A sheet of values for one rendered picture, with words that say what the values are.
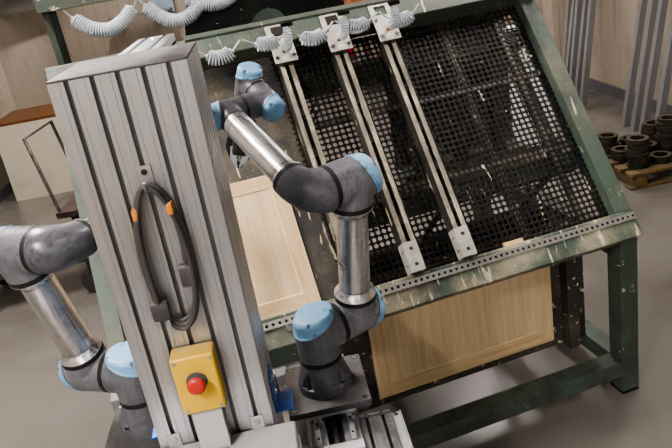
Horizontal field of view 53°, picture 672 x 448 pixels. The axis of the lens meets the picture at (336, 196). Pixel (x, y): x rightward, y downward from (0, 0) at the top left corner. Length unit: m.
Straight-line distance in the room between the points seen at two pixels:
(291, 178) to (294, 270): 1.09
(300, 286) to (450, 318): 0.78
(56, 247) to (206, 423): 0.54
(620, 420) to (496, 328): 0.67
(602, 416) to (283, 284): 1.61
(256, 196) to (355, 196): 1.14
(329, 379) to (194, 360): 0.57
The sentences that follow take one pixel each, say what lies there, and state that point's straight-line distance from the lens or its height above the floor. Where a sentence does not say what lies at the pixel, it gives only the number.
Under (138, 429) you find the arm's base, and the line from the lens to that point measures 1.96.
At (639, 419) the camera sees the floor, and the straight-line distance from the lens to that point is 3.43.
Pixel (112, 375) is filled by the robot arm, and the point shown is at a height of 1.23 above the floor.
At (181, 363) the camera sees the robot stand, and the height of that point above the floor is 1.46.
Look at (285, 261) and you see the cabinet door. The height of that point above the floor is 1.05.
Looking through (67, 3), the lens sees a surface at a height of 2.12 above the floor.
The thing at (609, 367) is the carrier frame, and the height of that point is 0.18.
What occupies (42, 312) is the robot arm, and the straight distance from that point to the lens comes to 1.85.
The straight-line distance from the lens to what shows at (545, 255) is 2.92.
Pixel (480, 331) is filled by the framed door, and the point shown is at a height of 0.43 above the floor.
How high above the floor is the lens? 2.17
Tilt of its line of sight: 20 degrees down
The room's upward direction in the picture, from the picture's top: 10 degrees counter-clockwise
